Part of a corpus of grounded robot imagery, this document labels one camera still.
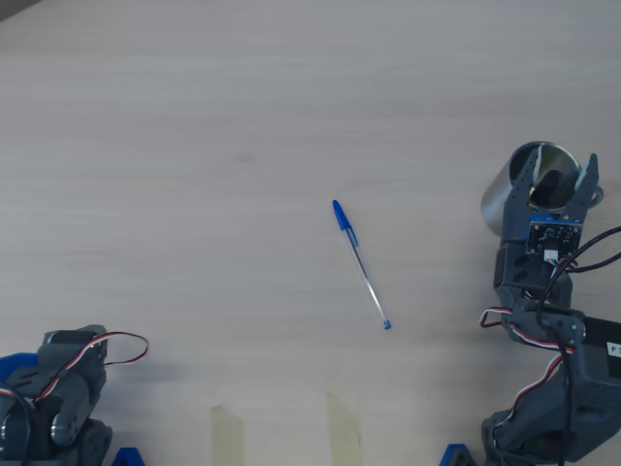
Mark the blue follower arm base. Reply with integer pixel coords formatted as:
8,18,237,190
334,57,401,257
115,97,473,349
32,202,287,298
439,443,479,466

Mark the silver metal cup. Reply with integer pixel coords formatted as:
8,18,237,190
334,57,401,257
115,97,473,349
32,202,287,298
479,141,605,239

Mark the blue leader arm base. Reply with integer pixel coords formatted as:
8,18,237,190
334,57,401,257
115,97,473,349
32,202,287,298
0,352,147,466

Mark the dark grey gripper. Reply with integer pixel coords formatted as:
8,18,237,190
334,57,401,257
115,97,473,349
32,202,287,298
493,145,601,298

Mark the blue ballpoint pen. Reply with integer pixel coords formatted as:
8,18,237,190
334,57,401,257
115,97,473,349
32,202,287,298
332,199,393,331

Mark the wrist camera on blue mount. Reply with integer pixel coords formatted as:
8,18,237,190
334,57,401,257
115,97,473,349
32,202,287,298
526,212,585,257

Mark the grey leader arm handle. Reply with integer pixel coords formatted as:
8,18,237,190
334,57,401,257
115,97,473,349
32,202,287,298
41,324,109,389

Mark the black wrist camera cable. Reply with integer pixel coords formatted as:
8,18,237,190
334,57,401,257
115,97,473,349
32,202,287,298
536,226,621,466

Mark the yellow tape strip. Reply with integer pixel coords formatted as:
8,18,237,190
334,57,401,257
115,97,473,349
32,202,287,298
325,391,363,466
210,404,245,466

